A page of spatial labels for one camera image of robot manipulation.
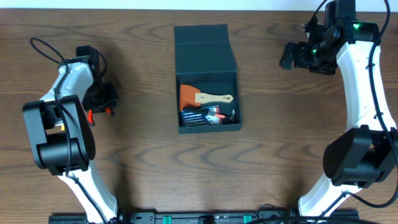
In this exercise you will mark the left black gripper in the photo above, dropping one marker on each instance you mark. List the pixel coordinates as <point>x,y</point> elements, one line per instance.
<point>101,101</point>

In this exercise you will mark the blue precision screwdriver set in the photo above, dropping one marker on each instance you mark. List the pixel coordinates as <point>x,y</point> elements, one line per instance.
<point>196,119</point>

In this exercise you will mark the small claw hammer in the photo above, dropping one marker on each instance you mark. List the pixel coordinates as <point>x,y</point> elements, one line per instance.
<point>208,112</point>

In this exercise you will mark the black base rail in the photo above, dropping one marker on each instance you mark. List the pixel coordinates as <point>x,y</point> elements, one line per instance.
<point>202,218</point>

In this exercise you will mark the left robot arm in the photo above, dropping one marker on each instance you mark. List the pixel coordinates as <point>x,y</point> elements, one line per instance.
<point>61,139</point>

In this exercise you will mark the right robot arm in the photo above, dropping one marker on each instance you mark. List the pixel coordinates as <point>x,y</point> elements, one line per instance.
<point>367,152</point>

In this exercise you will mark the red handled pliers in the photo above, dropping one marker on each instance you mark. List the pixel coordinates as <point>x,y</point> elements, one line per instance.
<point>91,113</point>

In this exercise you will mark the dark green lidded box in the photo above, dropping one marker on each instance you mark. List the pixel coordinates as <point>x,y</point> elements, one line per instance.
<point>204,59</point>

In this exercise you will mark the orange scraper wooden handle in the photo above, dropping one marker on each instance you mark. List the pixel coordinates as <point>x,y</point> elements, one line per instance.
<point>193,97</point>

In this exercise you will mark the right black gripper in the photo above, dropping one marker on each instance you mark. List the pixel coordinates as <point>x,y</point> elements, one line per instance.
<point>301,61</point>

